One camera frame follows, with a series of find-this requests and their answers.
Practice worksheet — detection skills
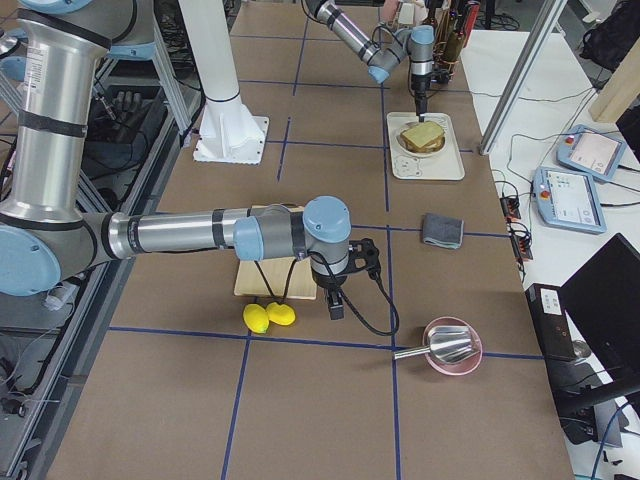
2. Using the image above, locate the black computer box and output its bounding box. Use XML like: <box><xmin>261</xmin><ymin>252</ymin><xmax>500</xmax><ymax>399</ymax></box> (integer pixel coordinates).
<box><xmin>525</xmin><ymin>283</ymin><xmax>577</xmax><ymax>362</ymax></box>

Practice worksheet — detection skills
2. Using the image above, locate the pink bowl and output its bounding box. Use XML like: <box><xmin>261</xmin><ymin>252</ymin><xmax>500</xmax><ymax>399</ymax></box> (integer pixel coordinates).
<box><xmin>422</xmin><ymin>316</ymin><xmax>483</xmax><ymax>376</ymax></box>

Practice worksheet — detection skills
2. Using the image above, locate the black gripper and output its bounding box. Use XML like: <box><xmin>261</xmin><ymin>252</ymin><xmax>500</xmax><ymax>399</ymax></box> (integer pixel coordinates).
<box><xmin>311</xmin><ymin>259</ymin><xmax>347</xmax><ymax>320</ymax></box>
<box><xmin>410</xmin><ymin>74</ymin><xmax>431</xmax><ymax>123</ymax></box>

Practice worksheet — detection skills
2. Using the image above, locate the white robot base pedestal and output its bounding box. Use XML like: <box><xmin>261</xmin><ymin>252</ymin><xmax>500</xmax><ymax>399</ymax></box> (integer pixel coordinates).
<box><xmin>182</xmin><ymin>1</ymin><xmax>269</xmax><ymax>165</ymax></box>

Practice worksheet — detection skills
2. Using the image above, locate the blue teach pendant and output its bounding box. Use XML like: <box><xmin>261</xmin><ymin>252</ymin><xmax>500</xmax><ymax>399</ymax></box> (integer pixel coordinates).
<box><xmin>532</xmin><ymin>167</ymin><xmax>607</xmax><ymax>234</ymax></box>
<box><xmin>556</xmin><ymin>124</ymin><xmax>627</xmax><ymax>182</ymax></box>

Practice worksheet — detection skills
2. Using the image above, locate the metal scoop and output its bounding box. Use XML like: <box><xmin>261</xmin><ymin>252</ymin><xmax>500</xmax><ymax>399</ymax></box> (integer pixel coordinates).
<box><xmin>393</xmin><ymin>325</ymin><xmax>479</xmax><ymax>365</ymax></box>

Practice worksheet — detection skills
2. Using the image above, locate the cream bear tray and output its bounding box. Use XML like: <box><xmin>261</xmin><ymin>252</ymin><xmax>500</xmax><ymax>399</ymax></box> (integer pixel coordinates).
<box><xmin>387</xmin><ymin>112</ymin><xmax>465</xmax><ymax>181</ymax></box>

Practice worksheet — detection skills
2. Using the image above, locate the olive green wine bottle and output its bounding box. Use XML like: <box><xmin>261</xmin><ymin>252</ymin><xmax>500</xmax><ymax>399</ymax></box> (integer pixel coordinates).
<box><xmin>436</xmin><ymin>0</ymin><xmax>452</xmax><ymax>47</ymax></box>

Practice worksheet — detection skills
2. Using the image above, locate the dark green wine bottle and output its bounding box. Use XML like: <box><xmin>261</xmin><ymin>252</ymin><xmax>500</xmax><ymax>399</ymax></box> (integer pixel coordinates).
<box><xmin>442</xmin><ymin>6</ymin><xmax>466</xmax><ymax>70</ymax></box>

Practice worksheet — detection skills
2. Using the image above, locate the wooden cutting board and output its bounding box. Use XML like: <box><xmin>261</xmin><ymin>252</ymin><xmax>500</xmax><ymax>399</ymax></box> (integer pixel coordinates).
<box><xmin>232</xmin><ymin>204</ymin><xmax>317</xmax><ymax>300</ymax></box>

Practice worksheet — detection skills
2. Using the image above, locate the yellow lemon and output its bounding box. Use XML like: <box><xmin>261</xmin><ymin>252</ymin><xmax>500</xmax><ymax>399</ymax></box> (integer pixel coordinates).
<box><xmin>265</xmin><ymin>302</ymin><xmax>296</xmax><ymax>326</ymax></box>
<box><xmin>242</xmin><ymin>303</ymin><xmax>270</xmax><ymax>334</ymax></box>

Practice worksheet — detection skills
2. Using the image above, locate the aluminium frame post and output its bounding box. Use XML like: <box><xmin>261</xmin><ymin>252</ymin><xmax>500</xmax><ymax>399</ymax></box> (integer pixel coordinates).
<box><xmin>479</xmin><ymin>0</ymin><xmax>568</xmax><ymax>155</ymax></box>

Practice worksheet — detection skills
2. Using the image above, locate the grey folded cloth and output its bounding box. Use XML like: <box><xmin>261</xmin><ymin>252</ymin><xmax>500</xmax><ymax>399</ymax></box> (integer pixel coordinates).
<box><xmin>421</xmin><ymin>213</ymin><xmax>464</xmax><ymax>249</ymax></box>

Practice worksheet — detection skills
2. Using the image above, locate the bread slice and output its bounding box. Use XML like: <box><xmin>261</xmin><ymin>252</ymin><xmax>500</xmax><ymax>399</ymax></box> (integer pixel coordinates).
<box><xmin>400</xmin><ymin>121</ymin><xmax>444</xmax><ymax>145</ymax></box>
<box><xmin>399</xmin><ymin>135</ymin><xmax>446</xmax><ymax>154</ymax></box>

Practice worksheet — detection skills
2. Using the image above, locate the copper wire bottle rack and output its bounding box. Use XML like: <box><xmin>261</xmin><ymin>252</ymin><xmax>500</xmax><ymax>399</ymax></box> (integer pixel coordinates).
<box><xmin>434</xmin><ymin>20</ymin><xmax>465</xmax><ymax>84</ymax></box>

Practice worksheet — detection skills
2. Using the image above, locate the black monitor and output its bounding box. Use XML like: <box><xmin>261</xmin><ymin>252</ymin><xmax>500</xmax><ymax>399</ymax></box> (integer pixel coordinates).
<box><xmin>560</xmin><ymin>233</ymin><xmax>639</xmax><ymax>373</ymax></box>

